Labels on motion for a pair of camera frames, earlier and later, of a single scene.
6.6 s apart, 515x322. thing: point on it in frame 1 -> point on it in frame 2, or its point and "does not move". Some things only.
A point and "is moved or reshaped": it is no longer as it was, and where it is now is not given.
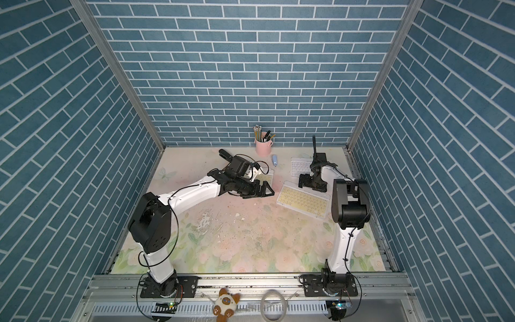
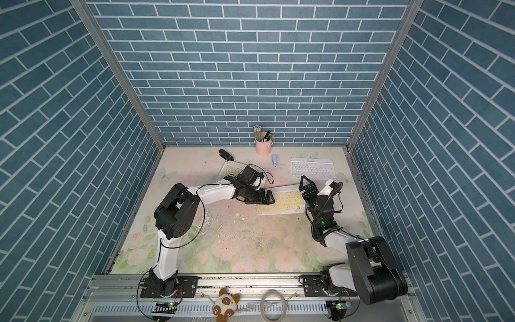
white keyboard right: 300,166 does not move
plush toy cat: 225,304 does not move
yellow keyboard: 308,201 is moved or reshaped
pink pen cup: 263,148 does not move
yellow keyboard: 267,177 is moved or reshaped
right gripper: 306,178 -> 308,189
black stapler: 224,155 does not move
